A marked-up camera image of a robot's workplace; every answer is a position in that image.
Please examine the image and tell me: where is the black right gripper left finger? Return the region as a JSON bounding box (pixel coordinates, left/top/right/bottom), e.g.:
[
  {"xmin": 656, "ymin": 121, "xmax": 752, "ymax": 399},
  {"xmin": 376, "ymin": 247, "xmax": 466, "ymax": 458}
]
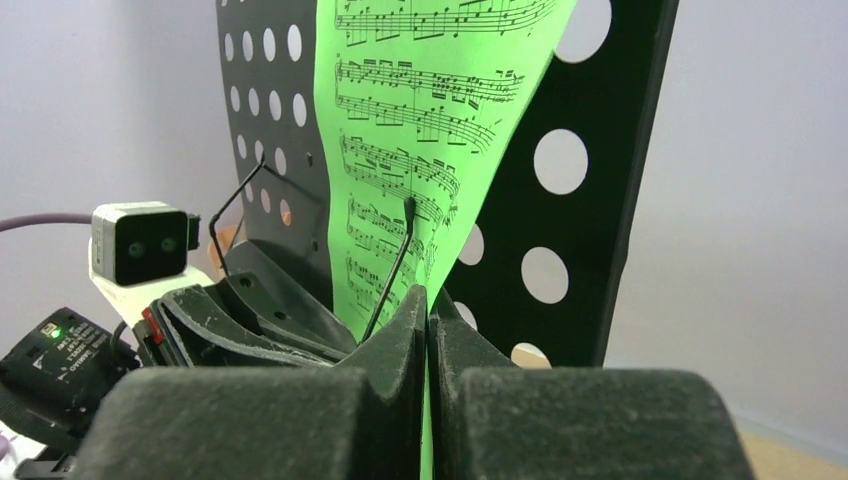
[{"xmin": 71, "ymin": 285, "xmax": 428, "ymax": 480}]

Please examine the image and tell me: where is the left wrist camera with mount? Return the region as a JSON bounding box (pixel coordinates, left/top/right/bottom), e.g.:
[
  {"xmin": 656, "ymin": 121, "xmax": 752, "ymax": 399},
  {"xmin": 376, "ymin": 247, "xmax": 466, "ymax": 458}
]
[{"xmin": 88, "ymin": 201, "xmax": 213, "ymax": 329}]

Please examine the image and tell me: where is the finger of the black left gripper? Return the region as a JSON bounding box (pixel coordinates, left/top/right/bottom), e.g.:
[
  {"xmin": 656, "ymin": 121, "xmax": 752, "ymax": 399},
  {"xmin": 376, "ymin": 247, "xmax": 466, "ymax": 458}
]
[
  {"xmin": 159, "ymin": 285, "xmax": 332, "ymax": 367},
  {"xmin": 205, "ymin": 241, "xmax": 356, "ymax": 361}
]

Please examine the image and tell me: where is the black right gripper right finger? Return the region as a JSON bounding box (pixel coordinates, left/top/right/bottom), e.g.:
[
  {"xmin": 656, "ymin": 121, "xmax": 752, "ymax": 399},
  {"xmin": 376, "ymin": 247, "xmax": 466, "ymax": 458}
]
[{"xmin": 428, "ymin": 292, "xmax": 754, "ymax": 479}]

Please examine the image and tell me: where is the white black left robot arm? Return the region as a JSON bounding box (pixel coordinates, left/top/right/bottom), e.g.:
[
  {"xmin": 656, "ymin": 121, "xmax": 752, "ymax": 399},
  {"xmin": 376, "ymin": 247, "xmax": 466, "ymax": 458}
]
[{"xmin": 1, "ymin": 242, "xmax": 356, "ymax": 479}]

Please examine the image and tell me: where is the black tripod music stand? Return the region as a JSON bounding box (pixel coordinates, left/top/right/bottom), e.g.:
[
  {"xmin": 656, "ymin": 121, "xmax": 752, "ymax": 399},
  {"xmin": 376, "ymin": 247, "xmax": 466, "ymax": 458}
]
[{"xmin": 215, "ymin": 1, "xmax": 678, "ymax": 366}]

